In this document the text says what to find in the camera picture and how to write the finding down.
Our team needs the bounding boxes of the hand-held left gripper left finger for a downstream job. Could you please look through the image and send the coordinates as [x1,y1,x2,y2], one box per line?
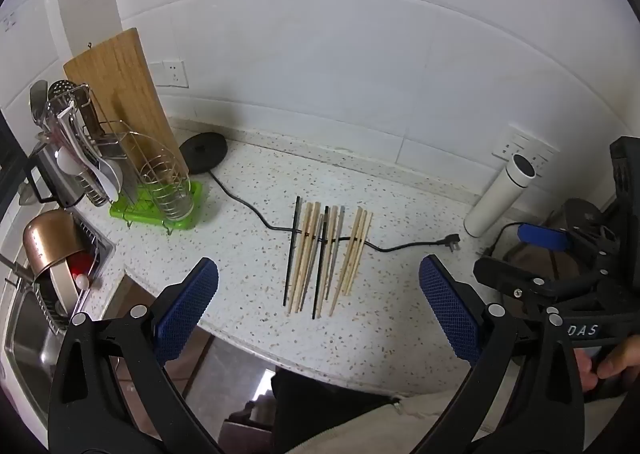
[47,257,226,454]

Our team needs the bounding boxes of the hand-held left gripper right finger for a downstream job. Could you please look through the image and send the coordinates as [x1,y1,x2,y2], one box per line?
[419,254,586,454]

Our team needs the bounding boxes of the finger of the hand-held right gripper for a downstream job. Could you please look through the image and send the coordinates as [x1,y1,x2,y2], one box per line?
[516,223,576,252]
[472,257,556,307]

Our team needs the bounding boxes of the row of chopsticks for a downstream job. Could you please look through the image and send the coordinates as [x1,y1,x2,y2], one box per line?
[282,195,375,320]

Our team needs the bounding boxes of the metal wire utensil rack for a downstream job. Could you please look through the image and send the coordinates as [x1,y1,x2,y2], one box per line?
[45,84,196,235]

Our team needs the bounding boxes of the person's right hand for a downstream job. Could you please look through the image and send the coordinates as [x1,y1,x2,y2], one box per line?
[575,338,640,391]

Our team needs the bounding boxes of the brown round stool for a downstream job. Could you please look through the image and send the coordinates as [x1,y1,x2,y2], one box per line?
[500,239,581,295]

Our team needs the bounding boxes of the white thermos bottle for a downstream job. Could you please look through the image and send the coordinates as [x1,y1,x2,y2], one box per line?
[464,153,537,238]

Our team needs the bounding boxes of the green drip tray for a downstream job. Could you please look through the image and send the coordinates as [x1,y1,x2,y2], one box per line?
[110,181,206,230]

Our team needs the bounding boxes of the red and white container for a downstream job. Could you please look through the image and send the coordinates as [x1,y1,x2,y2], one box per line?
[67,251,96,291]

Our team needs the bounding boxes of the person's beige trousers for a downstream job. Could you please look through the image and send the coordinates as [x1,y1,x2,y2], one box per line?
[290,384,626,454]

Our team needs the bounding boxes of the black kettle base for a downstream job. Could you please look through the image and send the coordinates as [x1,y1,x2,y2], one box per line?
[179,132,229,174]

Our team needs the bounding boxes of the copper pot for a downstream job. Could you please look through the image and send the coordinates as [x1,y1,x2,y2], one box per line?
[22,209,86,280]

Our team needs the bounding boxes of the steel sink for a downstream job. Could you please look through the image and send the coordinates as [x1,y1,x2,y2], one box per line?
[0,214,116,415]

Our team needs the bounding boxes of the wooden cutting board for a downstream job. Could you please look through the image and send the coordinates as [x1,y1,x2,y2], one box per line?
[63,28,190,180]

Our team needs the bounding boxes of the metal skimmer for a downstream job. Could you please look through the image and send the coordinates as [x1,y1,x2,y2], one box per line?
[47,79,81,102]

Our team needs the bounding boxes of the metal ladle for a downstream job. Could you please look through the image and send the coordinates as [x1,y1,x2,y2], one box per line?
[29,81,50,127]

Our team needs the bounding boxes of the black power cable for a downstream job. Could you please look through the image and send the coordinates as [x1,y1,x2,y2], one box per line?
[206,168,462,255]

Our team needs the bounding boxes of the white double wall socket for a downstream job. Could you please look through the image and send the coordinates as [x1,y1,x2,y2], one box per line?
[491,123,561,170]

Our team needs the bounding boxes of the black wire sink basket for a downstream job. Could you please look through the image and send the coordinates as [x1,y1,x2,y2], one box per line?
[30,219,113,335]

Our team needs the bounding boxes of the steel pot with black handle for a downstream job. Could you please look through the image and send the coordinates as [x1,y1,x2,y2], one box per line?
[20,141,83,209]

